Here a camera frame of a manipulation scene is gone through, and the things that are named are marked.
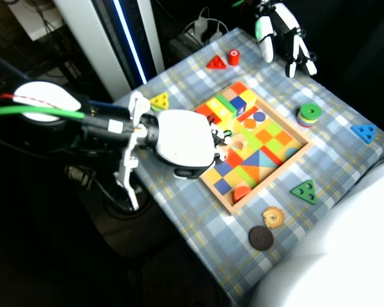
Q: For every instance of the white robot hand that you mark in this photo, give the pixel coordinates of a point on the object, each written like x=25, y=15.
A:
x=286, y=17
x=182, y=137

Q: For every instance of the plain wooden block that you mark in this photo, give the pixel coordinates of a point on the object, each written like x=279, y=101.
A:
x=240, y=145

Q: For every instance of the red cylinder piece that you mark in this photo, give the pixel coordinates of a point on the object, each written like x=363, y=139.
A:
x=233, y=58

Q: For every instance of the red semicircle block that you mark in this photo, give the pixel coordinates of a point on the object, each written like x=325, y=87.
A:
x=241, y=192

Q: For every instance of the yellow triangle with holes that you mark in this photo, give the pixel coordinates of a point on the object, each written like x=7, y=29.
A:
x=156, y=101

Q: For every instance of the red triangle with holes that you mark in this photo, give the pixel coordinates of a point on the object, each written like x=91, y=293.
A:
x=212, y=65

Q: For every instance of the white power strip with plugs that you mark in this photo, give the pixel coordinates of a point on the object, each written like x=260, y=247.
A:
x=201, y=27

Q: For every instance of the dark grey box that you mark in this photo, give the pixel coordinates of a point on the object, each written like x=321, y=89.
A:
x=182, y=44

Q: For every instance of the wooden tray with printed shapes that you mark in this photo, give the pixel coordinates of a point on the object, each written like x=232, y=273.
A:
x=275, y=140

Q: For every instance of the blue plaid tablecloth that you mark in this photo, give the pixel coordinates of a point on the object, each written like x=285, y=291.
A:
x=211, y=230

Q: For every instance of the black round base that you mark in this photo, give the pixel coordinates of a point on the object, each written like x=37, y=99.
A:
x=131, y=236

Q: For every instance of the tan toy biscuit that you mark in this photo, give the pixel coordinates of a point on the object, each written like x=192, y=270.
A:
x=268, y=212

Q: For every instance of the green triangle with holes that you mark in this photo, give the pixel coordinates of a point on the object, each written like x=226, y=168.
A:
x=296, y=192

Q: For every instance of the dark chocolate toy biscuit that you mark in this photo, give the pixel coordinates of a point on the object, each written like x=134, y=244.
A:
x=260, y=237

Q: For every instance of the blue triangle with holes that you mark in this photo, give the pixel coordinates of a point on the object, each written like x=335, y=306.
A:
x=356, y=130

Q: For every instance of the white column with blue light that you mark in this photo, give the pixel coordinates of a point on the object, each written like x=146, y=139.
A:
x=83, y=38

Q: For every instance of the white box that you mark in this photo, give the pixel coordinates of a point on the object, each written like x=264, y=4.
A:
x=20, y=22

